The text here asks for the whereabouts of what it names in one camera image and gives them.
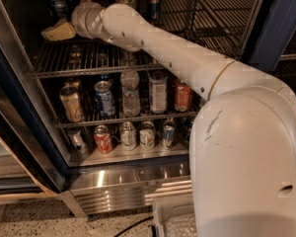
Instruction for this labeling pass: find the black cable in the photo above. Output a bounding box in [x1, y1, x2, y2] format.
[112, 215, 155, 237]

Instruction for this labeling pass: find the blue pepsi can middle shelf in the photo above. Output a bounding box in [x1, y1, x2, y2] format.
[94, 81, 115, 119]

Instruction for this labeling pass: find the clear water bottle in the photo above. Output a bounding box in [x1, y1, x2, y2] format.
[120, 70, 141, 117]

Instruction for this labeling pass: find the open glass fridge door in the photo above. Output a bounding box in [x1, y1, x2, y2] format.
[0, 86, 63, 204]

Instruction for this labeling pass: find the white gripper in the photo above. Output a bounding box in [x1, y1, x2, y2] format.
[41, 0, 104, 41]

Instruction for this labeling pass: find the orange soda can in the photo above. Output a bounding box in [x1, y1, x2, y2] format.
[174, 79, 192, 112]

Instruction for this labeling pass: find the blue silver can bottom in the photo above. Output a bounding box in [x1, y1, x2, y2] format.
[162, 119, 177, 149]

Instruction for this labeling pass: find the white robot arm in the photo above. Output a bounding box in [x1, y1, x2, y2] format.
[71, 0, 296, 237]

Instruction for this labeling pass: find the gold can middle shelf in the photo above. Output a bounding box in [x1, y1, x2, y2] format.
[59, 86, 85, 122]

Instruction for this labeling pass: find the white label tall can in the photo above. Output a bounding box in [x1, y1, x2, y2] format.
[148, 70, 167, 114]

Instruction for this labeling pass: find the white can bottom centre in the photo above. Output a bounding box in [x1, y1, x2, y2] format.
[139, 121, 156, 150]

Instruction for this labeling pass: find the top wire shelf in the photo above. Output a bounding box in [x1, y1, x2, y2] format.
[33, 0, 255, 78]

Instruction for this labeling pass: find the white plastic bin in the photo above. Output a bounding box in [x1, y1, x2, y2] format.
[153, 194, 194, 237]

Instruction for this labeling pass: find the bubble wrap sheet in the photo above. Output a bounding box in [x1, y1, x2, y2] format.
[164, 213, 197, 237]

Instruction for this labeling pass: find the blue pepsi can shelf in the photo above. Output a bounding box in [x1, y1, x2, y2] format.
[94, 81, 115, 119]
[48, 0, 69, 20]

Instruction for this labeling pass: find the middle wire shelf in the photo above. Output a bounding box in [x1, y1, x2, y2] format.
[35, 64, 203, 128]

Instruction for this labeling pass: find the tall slim blue can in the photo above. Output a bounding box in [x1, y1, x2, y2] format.
[147, 0, 160, 21]

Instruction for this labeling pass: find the blue pepsi can bottom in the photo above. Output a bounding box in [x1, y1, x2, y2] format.
[183, 118, 194, 142]

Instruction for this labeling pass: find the stainless steel fridge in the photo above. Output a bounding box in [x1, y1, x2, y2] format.
[0, 0, 296, 219]

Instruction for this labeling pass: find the white green can bottom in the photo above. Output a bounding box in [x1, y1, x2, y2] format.
[119, 121, 137, 151]

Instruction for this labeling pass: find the red can bottom shelf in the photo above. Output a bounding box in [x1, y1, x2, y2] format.
[94, 125, 112, 154]

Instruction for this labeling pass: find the blue pepsi can top shelf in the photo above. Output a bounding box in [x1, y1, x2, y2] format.
[48, 0, 69, 20]

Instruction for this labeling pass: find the wire shelf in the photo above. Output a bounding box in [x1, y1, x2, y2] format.
[35, 64, 203, 128]
[33, 0, 255, 78]

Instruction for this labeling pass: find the silver can bottom left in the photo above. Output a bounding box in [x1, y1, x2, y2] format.
[67, 127, 88, 154]

